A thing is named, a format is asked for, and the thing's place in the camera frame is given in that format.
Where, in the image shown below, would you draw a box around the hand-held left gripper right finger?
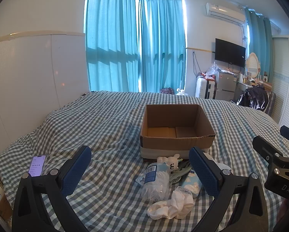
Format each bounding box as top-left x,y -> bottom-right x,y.
188,146 -> 272,232

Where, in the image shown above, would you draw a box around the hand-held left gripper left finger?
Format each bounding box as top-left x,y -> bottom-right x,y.
12,146 -> 92,232

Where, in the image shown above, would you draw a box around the white plush bear toy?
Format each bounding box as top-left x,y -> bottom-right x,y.
156,154 -> 183,171

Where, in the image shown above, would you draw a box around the cardboard box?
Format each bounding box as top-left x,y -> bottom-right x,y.
140,104 -> 216,162

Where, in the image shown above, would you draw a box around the clear cotton swab jar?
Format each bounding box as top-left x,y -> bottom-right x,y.
136,162 -> 171,201

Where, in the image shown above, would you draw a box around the blue white tissue pack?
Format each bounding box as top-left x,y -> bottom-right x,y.
175,170 -> 203,198

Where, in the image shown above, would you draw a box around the smartphone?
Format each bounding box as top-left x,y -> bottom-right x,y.
28,155 -> 47,177

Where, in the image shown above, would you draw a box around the white socks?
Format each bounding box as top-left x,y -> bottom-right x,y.
147,190 -> 195,220

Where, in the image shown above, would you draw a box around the green checked blanket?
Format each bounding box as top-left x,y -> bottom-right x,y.
0,90 -> 289,232

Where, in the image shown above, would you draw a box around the black plastic bag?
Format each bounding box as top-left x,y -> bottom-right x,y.
236,84 -> 271,112

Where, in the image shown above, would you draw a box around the white wardrobe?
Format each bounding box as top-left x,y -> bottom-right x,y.
271,34 -> 289,127

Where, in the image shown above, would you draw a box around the white dressing table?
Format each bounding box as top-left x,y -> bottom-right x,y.
235,80 -> 252,97

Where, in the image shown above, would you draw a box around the silver mini fridge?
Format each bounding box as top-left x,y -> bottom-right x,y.
215,71 -> 237,101

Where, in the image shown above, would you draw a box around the white oval mirror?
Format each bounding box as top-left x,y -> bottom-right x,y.
246,52 -> 261,79

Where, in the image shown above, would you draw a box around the white suitcase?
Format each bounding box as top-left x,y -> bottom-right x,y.
195,76 -> 216,99

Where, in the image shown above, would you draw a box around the clear plastic bag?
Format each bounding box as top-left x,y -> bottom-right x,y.
204,62 -> 219,78

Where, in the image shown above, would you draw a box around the narrow teal curtain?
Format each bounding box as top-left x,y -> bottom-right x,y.
245,8 -> 273,83

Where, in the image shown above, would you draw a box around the white air conditioner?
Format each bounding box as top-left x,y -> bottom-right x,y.
205,2 -> 246,26

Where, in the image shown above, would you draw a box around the wide teal curtain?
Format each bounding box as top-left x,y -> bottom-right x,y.
85,0 -> 139,93

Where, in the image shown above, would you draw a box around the pale green coiled cable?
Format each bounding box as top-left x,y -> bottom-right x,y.
170,161 -> 192,184

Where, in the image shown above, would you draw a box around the black wall television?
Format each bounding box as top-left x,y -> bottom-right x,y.
214,38 -> 246,68

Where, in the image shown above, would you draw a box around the black wall cable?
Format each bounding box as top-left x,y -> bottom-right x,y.
192,52 -> 199,77

